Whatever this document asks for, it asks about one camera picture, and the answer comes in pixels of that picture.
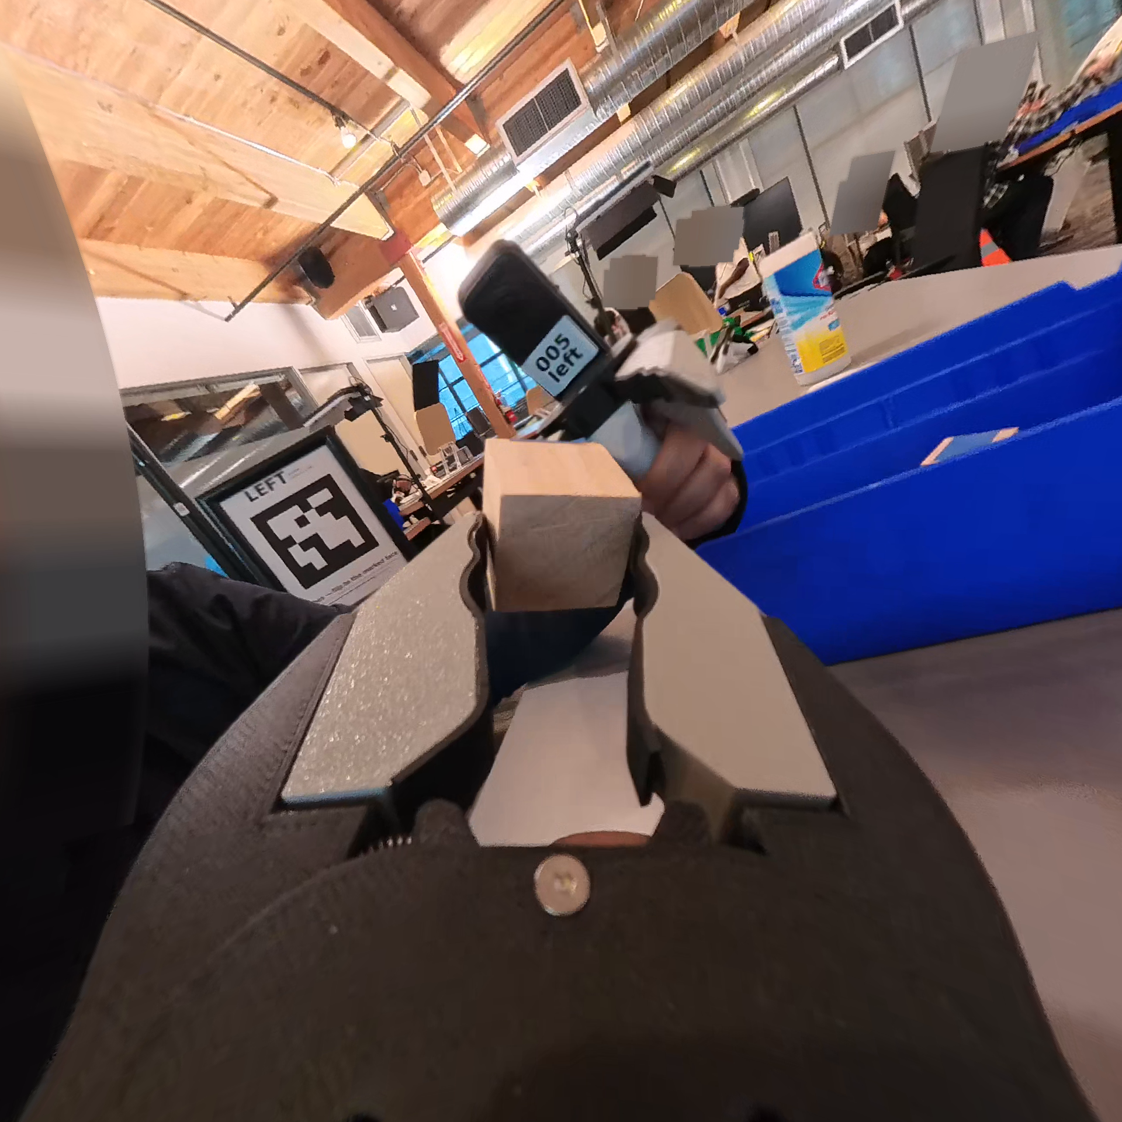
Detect wooden post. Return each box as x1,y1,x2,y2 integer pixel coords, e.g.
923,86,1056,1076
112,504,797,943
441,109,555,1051
393,248,520,440

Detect black studio light panel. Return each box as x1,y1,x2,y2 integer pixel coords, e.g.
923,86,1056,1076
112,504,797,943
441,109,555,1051
576,177,677,261

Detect wooden chair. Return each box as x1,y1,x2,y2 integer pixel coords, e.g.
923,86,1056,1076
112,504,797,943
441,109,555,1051
650,272,729,341

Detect wipes canister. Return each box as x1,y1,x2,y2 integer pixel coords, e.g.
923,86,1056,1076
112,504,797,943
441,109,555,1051
758,243,854,389

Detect black white coded sign board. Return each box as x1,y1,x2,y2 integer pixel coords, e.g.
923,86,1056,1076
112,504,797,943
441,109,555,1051
195,436,411,609

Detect black monitor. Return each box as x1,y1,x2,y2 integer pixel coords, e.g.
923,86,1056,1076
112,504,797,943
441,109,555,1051
745,177,805,250

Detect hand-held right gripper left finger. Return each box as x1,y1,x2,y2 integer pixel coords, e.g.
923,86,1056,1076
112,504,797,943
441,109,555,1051
279,515,494,815

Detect silver ventilation duct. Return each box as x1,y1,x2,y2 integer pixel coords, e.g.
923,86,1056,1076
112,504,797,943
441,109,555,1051
579,0,816,114
430,48,847,239

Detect ceiling vent grille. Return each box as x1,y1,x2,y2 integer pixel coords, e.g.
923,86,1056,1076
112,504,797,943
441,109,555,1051
498,59,593,165

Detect black office chair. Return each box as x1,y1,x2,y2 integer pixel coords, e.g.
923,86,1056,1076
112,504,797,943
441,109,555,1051
911,144,997,275

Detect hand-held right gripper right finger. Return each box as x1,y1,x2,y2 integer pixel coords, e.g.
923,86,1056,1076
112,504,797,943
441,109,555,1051
629,518,840,844

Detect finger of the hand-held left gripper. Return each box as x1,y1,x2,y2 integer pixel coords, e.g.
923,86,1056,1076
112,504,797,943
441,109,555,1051
650,398,748,463
611,318,729,412

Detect wooden cube with blue tape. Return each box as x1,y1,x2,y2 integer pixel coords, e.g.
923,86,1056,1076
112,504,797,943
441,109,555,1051
484,440,644,615
919,429,1020,469

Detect person's left hand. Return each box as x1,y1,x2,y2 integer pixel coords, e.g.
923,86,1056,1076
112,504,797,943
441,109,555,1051
641,423,741,541

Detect blue plastic bin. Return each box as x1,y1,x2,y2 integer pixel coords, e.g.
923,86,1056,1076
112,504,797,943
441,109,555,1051
697,269,1122,666

